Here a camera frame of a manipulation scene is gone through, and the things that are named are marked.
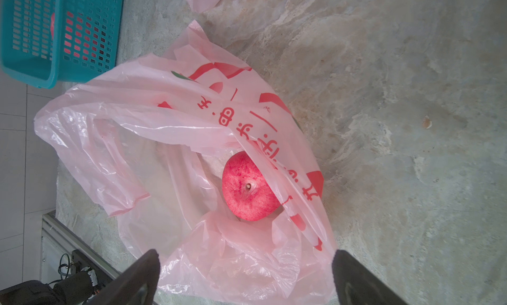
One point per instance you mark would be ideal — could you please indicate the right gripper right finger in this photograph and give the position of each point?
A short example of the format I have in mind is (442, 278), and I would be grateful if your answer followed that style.
(355, 284)

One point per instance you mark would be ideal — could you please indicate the aluminium rail frame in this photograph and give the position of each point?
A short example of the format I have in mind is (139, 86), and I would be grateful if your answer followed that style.
(63, 253)

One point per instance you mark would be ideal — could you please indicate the red apple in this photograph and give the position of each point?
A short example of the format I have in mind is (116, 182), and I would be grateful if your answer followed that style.
(75, 36)
(246, 191)

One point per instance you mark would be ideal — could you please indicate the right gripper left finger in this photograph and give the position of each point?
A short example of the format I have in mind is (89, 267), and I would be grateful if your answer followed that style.
(136, 285)

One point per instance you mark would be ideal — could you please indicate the teal plastic basket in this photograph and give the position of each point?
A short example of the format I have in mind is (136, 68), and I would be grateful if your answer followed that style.
(32, 40)

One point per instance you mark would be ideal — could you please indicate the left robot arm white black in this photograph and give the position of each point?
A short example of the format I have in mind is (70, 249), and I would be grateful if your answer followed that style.
(73, 290)

